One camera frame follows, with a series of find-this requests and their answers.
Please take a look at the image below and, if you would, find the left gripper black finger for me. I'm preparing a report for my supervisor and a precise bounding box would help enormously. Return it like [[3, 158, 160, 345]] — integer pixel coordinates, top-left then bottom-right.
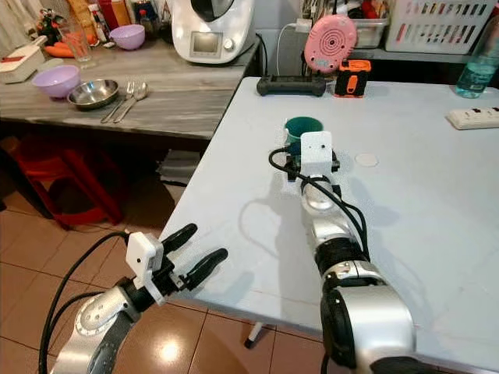
[[183, 247, 229, 291], [161, 223, 199, 255]]

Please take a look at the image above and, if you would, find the green mug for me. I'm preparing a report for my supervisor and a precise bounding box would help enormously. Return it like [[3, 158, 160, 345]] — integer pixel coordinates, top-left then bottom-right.
[[284, 116, 326, 150]]

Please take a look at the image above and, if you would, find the white storage bin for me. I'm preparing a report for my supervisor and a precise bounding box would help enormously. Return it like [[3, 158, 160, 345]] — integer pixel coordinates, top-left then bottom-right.
[[157, 149, 208, 212]]

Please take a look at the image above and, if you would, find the round white coaster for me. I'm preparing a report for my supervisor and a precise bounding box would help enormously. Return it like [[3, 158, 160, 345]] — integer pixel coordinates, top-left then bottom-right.
[[354, 153, 380, 168]]

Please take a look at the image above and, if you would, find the white table leg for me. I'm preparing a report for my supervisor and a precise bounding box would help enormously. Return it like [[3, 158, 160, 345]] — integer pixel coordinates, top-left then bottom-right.
[[243, 320, 271, 350]]

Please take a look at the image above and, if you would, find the orange and black device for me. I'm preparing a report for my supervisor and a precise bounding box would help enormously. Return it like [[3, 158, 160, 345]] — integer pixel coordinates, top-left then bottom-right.
[[334, 58, 373, 98]]

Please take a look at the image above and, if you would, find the pink round appliance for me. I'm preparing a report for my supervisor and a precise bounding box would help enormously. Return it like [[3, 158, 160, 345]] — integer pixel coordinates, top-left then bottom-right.
[[304, 13, 359, 75]]

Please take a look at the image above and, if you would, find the red plastic stool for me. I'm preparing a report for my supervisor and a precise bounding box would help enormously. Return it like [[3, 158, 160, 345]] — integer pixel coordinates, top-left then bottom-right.
[[3, 136, 127, 228]]

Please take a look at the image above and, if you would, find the metal spoon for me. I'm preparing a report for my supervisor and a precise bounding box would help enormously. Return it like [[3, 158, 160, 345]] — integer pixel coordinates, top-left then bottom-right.
[[113, 83, 150, 125]]

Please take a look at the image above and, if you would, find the metal fork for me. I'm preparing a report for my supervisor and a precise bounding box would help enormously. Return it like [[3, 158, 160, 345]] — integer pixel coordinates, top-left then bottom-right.
[[101, 81, 135, 125]]

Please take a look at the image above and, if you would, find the clear plastic container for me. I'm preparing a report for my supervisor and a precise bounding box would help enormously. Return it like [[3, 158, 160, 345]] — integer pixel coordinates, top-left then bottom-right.
[[352, 16, 391, 50]]

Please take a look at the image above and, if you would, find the white kitchen machine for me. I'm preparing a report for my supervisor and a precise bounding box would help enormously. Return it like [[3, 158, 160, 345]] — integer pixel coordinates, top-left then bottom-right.
[[170, 0, 257, 65]]

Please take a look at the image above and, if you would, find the stainless steel bowl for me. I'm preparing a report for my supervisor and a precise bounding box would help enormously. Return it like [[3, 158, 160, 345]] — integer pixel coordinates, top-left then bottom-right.
[[68, 79, 121, 111]]

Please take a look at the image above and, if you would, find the white power strip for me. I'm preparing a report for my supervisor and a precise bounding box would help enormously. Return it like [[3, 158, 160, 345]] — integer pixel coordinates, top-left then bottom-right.
[[446, 106, 499, 131]]

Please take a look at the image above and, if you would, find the large purple bowl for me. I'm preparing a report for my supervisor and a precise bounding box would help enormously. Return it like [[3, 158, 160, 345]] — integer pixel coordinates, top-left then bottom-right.
[[31, 65, 82, 100]]

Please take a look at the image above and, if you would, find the white plastic basket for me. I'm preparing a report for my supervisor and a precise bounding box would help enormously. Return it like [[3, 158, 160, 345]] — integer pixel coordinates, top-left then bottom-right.
[[384, 0, 499, 55]]

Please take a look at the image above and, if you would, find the teal transparent bottle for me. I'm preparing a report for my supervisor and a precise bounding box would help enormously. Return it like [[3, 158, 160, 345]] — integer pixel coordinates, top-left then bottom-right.
[[454, 30, 499, 100]]

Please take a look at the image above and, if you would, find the small purple bowl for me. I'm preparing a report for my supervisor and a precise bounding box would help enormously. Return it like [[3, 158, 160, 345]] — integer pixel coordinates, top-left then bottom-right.
[[109, 24, 147, 51]]

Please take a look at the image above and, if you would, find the dark sauce bottle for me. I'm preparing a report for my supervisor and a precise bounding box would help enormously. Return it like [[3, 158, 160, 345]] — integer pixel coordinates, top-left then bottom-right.
[[134, 0, 161, 36]]

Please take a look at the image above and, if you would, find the white rectangular box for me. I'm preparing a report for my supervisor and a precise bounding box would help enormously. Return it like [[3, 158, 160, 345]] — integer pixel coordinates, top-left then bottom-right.
[[0, 44, 48, 85]]

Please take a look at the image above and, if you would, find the clear drinking glass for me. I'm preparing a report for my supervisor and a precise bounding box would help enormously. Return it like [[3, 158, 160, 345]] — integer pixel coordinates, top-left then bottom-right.
[[59, 20, 95, 65]]

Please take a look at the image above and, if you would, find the orange carrot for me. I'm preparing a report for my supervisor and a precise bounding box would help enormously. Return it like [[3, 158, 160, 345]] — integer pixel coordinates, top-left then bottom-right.
[[44, 43, 75, 59]]

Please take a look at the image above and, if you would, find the dark small figurine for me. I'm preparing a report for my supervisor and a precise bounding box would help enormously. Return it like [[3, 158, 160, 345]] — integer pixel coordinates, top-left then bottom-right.
[[38, 9, 68, 44]]

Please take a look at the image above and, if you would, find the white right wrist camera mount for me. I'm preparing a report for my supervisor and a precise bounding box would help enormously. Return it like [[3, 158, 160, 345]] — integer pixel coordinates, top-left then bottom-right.
[[296, 131, 335, 177]]

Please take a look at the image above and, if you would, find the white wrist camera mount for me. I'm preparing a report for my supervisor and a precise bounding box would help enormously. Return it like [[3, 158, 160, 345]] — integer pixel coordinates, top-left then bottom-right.
[[296, 131, 335, 177], [125, 231, 171, 303]]

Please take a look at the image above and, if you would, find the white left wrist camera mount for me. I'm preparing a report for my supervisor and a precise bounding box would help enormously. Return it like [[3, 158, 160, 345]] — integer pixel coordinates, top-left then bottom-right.
[[125, 231, 171, 303]]

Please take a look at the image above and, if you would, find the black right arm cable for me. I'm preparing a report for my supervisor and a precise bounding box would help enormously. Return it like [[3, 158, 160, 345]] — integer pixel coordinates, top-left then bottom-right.
[[267, 146, 372, 263]]

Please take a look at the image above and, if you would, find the white plug adapter with cable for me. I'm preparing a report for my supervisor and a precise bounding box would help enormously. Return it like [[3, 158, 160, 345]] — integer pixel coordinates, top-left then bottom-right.
[[274, 16, 315, 76]]

